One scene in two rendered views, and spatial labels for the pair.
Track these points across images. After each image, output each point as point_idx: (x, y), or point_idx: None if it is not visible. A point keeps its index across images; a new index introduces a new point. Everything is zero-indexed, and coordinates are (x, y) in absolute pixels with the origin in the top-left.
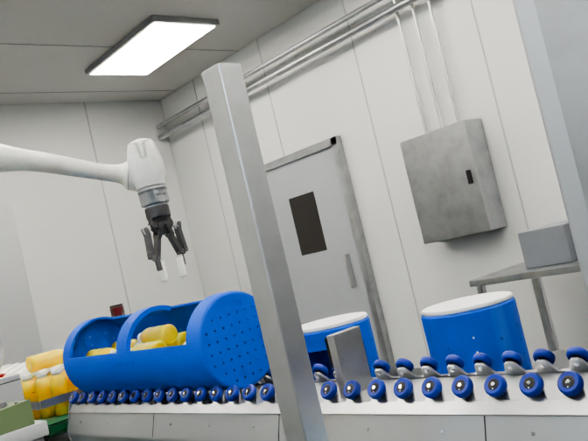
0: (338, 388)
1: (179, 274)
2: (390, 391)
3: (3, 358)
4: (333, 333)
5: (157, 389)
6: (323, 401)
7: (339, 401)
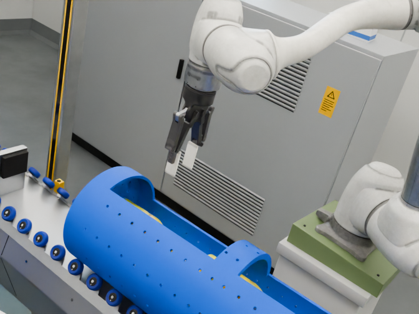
0: (17, 210)
1: (175, 172)
2: None
3: (394, 258)
4: (20, 147)
5: None
6: (37, 192)
7: (26, 183)
